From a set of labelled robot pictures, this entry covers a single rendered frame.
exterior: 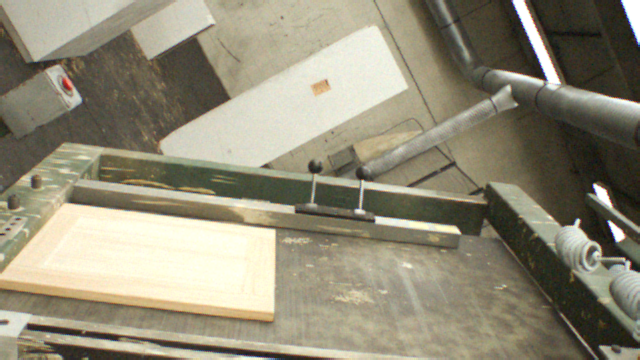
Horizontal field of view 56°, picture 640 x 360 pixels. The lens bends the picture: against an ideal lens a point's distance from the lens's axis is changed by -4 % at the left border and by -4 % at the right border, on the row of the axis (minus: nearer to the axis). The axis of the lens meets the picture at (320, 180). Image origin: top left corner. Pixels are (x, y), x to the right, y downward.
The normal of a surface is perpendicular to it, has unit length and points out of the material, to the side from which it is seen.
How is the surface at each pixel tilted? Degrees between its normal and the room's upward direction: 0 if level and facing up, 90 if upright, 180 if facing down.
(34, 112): 90
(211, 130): 90
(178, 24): 90
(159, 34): 90
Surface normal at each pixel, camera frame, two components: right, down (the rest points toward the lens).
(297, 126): 0.02, 0.24
